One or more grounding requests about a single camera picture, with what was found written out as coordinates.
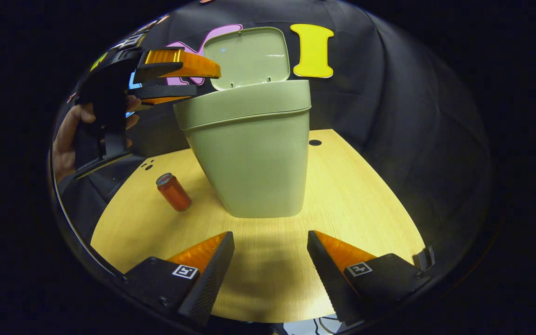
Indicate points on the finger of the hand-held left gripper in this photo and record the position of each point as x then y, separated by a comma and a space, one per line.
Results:
165, 91
151, 72

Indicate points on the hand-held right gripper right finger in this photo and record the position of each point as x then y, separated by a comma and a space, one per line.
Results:
328, 279

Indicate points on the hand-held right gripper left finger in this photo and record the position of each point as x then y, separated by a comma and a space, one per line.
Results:
214, 279

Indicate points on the black backdrop cloth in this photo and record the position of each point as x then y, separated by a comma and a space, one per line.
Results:
389, 93

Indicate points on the dark metal bracket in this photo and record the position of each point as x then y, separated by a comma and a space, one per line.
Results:
428, 258

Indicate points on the pale green garbage bin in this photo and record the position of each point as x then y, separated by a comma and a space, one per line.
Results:
254, 153

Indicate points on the red cloth clip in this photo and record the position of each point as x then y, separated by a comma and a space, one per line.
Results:
70, 97

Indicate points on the wooden desktop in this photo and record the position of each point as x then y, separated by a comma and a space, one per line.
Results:
351, 195

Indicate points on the orange pop can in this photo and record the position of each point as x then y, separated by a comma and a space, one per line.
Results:
175, 193

